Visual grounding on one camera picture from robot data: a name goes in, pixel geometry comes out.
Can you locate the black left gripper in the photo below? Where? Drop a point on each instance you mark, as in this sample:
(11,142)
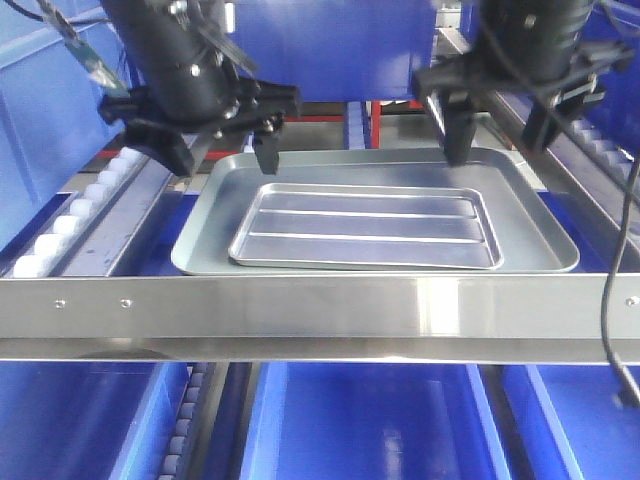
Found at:
(157,113)

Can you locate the steel shelf front beam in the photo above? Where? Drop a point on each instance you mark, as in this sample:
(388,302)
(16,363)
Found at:
(439,318)

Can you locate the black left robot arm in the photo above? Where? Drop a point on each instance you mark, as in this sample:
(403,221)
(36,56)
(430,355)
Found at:
(178,39)

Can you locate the large silver tray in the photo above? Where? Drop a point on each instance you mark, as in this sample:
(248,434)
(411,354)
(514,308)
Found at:
(531,238)

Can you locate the blue bin lower middle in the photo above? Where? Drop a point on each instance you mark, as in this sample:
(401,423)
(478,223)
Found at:
(372,421)

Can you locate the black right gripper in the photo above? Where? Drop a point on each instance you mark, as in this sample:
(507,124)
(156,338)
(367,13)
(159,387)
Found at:
(543,68)

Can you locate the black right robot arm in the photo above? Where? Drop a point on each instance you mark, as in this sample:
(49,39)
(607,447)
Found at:
(547,22)

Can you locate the blue bin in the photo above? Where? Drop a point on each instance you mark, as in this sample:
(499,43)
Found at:
(88,420)
(570,422)
(372,421)

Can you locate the small ridged silver tray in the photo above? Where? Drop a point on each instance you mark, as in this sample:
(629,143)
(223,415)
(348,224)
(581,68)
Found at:
(323,226)

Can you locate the blue bin lower left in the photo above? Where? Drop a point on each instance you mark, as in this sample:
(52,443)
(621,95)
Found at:
(88,420)

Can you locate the blue crate behind trays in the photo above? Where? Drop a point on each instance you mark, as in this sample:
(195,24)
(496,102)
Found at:
(338,50)

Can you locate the blue bin lower right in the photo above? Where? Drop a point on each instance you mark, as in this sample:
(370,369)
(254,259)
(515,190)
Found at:
(570,422)

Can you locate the white roller track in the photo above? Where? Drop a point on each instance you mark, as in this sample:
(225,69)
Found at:
(72,219)

